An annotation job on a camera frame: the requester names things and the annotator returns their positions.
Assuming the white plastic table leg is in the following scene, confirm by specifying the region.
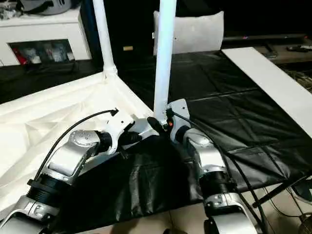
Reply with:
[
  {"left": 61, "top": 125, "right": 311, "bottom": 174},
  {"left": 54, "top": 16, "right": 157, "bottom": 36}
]
[
  {"left": 92, "top": 0, "right": 119, "bottom": 80},
  {"left": 153, "top": 0, "right": 177, "bottom": 125}
]

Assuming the white plastic table top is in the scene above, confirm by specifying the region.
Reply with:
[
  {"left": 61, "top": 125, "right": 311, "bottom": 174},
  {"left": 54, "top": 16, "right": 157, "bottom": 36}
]
[{"left": 0, "top": 69, "right": 161, "bottom": 213}]

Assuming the black table mat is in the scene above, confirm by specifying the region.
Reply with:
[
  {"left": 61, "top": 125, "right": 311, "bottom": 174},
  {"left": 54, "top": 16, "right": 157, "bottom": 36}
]
[{"left": 0, "top": 50, "right": 312, "bottom": 231}]

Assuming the grey cushion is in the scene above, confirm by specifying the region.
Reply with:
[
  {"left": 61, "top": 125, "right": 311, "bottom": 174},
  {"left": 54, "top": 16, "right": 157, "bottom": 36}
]
[{"left": 152, "top": 10, "right": 225, "bottom": 56}]

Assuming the white low table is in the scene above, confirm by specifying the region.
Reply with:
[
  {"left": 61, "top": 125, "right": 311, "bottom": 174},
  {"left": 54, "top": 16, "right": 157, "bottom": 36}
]
[{"left": 221, "top": 47, "right": 312, "bottom": 138}]

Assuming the thin black bar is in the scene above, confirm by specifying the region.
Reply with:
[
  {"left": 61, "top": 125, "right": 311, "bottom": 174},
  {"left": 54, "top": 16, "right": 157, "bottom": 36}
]
[{"left": 223, "top": 34, "right": 312, "bottom": 41}]

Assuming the white cabinet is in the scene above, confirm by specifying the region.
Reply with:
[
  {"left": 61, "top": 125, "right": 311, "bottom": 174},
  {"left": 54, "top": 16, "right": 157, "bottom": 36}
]
[{"left": 0, "top": 9, "right": 91, "bottom": 66}]

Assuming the black sofa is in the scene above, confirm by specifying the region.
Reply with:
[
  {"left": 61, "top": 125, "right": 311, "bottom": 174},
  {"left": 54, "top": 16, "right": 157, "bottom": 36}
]
[{"left": 78, "top": 0, "right": 312, "bottom": 56}]

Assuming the grey bag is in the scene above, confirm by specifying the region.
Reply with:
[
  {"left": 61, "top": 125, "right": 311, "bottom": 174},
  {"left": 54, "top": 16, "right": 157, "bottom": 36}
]
[{"left": 19, "top": 0, "right": 81, "bottom": 16}]

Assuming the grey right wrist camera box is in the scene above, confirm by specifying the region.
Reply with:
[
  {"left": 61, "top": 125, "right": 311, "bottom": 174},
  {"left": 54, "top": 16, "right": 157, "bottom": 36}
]
[{"left": 167, "top": 98, "right": 191, "bottom": 120}]

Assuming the black metal table frame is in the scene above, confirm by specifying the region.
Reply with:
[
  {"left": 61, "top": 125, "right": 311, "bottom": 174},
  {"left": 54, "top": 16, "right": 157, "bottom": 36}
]
[{"left": 252, "top": 175, "right": 308, "bottom": 208}]

